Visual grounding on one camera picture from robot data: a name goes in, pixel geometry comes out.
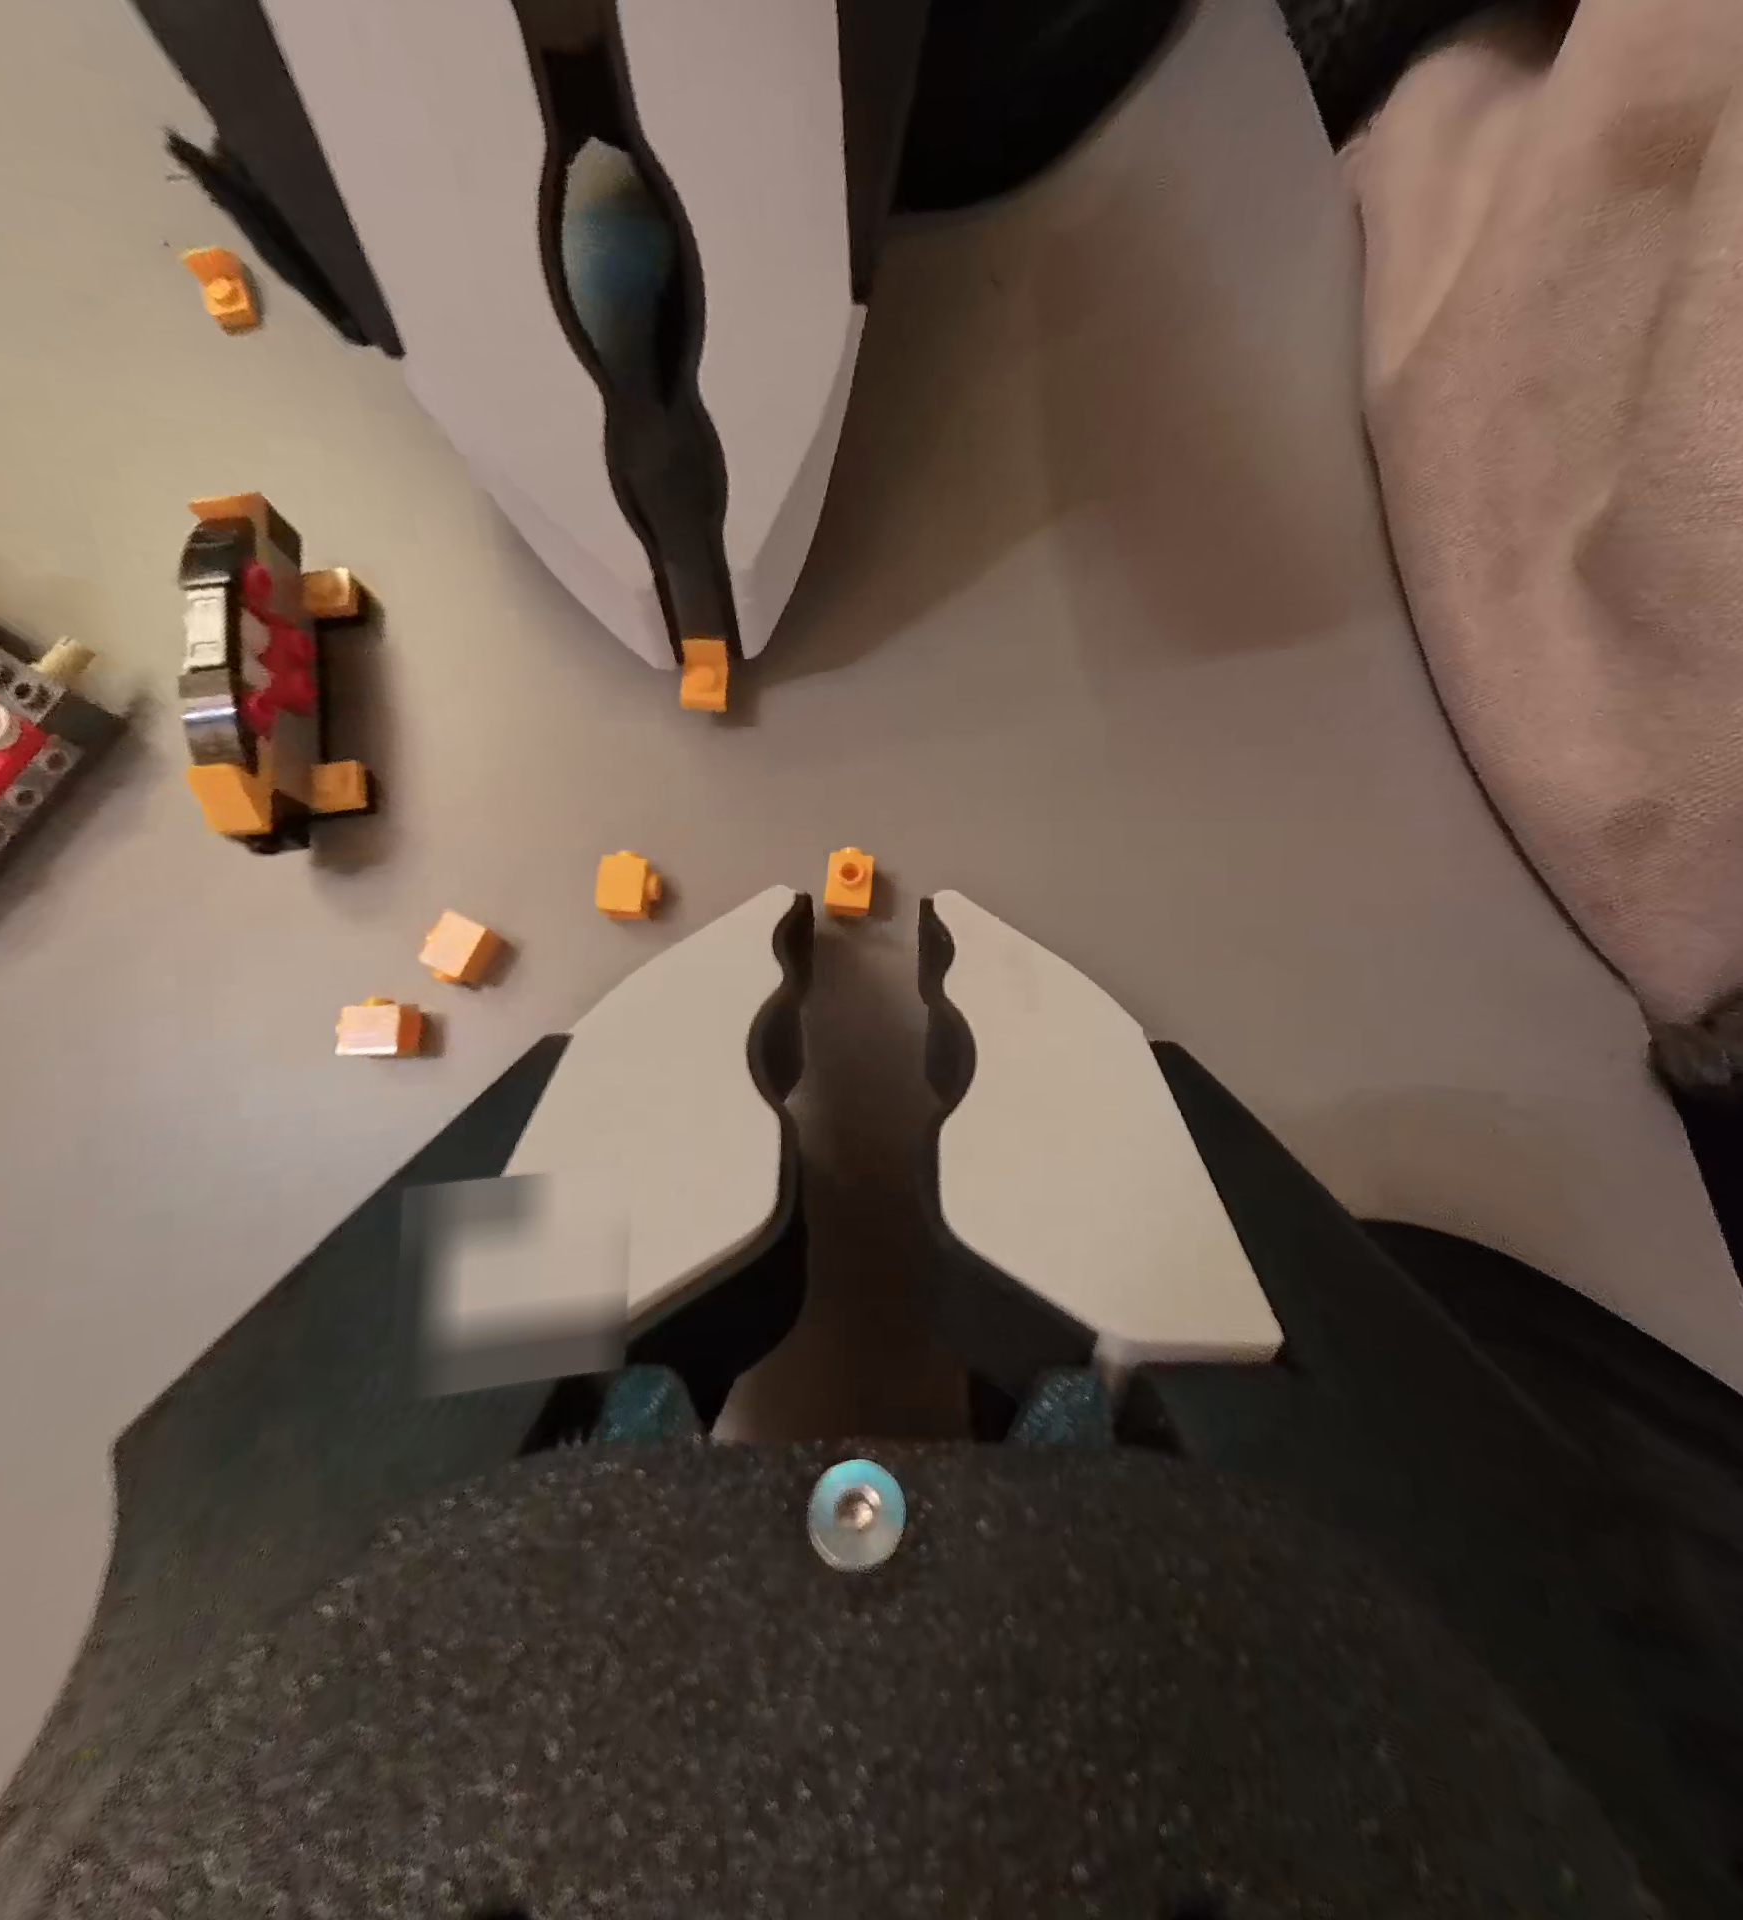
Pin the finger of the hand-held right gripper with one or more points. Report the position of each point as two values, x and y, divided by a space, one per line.
781 225
437 225

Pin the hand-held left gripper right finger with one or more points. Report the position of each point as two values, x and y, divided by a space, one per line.
1096 1170

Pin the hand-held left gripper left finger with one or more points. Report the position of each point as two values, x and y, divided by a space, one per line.
661 1081

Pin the black red orange lego subassembly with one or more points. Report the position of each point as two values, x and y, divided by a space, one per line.
264 676

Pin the person's black trousers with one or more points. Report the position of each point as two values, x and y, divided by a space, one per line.
1741 1575

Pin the beige sweatshirt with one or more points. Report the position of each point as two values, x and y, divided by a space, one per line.
1607 525

